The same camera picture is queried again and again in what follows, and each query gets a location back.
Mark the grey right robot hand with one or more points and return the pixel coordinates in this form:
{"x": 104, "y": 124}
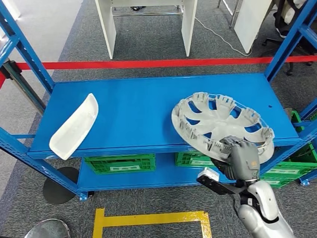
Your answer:
{"x": 244, "y": 161}

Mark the grey plastic wheel hubcap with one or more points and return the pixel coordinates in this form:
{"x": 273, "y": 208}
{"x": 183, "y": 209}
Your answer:
{"x": 215, "y": 123}

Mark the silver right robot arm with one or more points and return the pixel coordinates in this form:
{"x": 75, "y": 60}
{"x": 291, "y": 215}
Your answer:
{"x": 265, "y": 200}

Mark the blue steel shelf rack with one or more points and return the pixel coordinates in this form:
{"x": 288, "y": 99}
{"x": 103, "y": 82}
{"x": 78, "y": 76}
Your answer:
{"x": 149, "y": 108}
{"x": 309, "y": 108}

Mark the white curved plastic part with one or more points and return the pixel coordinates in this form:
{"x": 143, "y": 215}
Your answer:
{"x": 74, "y": 128}

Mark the white desk side panel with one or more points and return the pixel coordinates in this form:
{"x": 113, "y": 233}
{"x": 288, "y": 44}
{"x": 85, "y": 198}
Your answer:
{"x": 250, "y": 23}

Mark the black office chair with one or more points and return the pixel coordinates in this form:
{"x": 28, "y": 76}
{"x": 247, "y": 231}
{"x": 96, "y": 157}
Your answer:
{"x": 279, "y": 23}

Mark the red barrier belt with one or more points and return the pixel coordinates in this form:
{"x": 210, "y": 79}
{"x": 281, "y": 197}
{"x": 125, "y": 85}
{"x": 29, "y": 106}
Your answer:
{"x": 1, "y": 80}
{"x": 149, "y": 63}

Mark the white desk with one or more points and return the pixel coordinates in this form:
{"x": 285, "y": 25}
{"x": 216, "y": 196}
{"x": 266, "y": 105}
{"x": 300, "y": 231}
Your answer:
{"x": 109, "y": 26}

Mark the black barrier stanchion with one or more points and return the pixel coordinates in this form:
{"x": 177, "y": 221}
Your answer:
{"x": 59, "y": 187}

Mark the chrome barrier stanchion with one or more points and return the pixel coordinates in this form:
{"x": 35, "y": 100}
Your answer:
{"x": 49, "y": 230}
{"x": 24, "y": 87}

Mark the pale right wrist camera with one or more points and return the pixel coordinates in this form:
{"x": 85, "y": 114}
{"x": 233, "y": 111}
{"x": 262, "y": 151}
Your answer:
{"x": 210, "y": 174}

